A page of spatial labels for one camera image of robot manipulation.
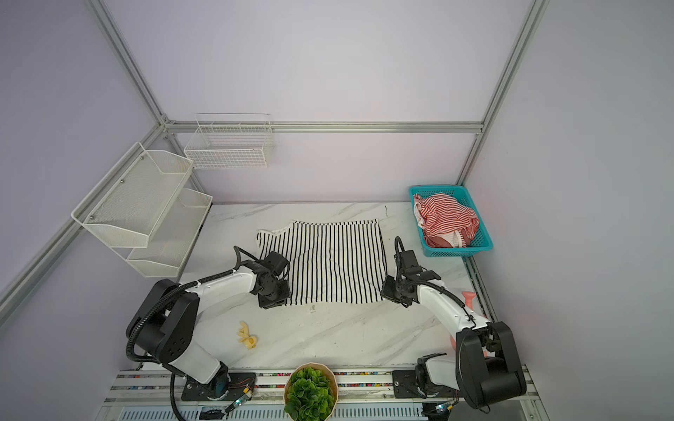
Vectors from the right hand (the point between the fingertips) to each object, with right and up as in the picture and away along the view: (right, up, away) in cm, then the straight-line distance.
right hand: (384, 291), depth 87 cm
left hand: (-34, -4, +1) cm, 35 cm away
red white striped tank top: (+27, +24, +17) cm, 40 cm away
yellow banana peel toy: (-43, -13, -8) cm, 46 cm away
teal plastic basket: (+39, +17, +11) cm, 44 cm away
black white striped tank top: (-19, +8, +13) cm, 25 cm away
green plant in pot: (-22, -19, -24) cm, 38 cm away
